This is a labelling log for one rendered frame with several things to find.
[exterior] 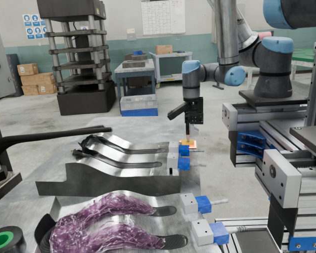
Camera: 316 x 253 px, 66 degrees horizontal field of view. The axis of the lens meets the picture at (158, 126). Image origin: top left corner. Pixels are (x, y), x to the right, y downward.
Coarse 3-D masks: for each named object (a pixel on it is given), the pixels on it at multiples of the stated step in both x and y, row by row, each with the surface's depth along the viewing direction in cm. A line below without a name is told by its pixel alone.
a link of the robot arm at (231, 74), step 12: (216, 0) 82; (228, 0) 81; (216, 12) 84; (228, 12) 82; (216, 24) 86; (228, 24) 84; (216, 36) 89; (228, 36) 85; (228, 48) 87; (228, 60) 88; (216, 72) 96; (228, 72) 89; (240, 72) 89; (228, 84) 92; (240, 84) 91
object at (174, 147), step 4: (172, 144) 91; (176, 144) 91; (172, 148) 89; (176, 148) 89; (180, 148) 91; (184, 148) 90; (188, 148) 90; (172, 152) 90; (176, 152) 90; (180, 152) 90; (184, 152) 90; (188, 152) 90
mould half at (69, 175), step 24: (96, 144) 92; (120, 144) 98; (144, 144) 101; (168, 144) 98; (72, 168) 80; (96, 168) 79; (144, 168) 82; (48, 192) 85; (72, 192) 83; (96, 192) 82; (144, 192) 80; (168, 192) 78
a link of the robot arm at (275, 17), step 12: (264, 0) 40; (276, 0) 37; (288, 0) 36; (300, 0) 34; (312, 0) 32; (264, 12) 40; (276, 12) 38; (288, 12) 36; (300, 12) 35; (312, 12) 33; (276, 24) 40; (288, 24) 38; (300, 24) 36; (312, 24) 35
